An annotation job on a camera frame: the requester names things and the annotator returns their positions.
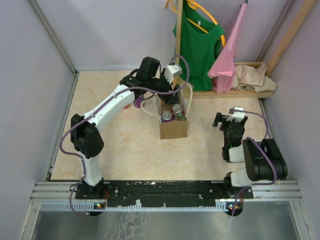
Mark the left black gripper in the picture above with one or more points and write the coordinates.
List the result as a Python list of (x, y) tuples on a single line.
[(169, 99)]

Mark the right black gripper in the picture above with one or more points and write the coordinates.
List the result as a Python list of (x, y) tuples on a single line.
[(222, 118)]

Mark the red green soda can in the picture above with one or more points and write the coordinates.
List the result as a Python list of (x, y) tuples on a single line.
[(177, 110)]

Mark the purple soda can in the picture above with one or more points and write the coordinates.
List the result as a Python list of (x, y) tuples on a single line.
[(137, 103), (167, 116)]

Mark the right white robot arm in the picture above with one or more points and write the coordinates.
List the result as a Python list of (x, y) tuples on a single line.
[(263, 161)]

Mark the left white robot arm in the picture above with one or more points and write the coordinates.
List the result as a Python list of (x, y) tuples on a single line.
[(86, 129)]

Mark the wooden clothes rack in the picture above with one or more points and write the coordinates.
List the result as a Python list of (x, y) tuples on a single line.
[(288, 36)]

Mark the clear glass bottle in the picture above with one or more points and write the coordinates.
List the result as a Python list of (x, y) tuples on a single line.
[(180, 118)]

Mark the beige cloth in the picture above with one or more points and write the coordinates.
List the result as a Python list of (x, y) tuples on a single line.
[(249, 78)]

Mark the green t-shirt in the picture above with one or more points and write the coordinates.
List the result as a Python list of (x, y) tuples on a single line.
[(200, 45)]

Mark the pink t-shirt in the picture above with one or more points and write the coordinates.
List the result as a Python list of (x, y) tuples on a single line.
[(223, 71)]

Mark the yellow hanger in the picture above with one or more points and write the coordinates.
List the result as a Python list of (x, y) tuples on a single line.
[(170, 4), (193, 4)]

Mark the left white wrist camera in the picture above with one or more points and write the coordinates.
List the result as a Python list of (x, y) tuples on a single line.
[(171, 71)]

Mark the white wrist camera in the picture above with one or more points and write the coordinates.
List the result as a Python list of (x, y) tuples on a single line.
[(237, 114), (171, 71)]

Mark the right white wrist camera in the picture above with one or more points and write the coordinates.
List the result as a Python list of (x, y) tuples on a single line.
[(237, 114)]

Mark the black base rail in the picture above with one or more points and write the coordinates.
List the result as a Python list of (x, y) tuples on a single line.
[(125, 193)]

